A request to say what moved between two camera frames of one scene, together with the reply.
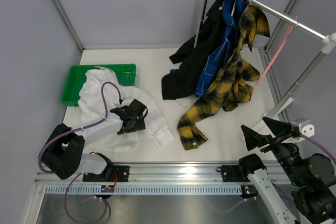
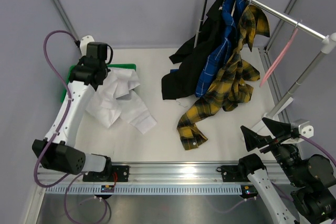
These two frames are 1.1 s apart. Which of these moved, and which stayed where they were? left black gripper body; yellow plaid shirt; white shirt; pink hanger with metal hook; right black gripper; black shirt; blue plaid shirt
Moved: white shirt; left black gripper body; pink hanger with metal hook
Stayed: right black gripper; black shirt; yellow plaid shirt; blue plaid shirt
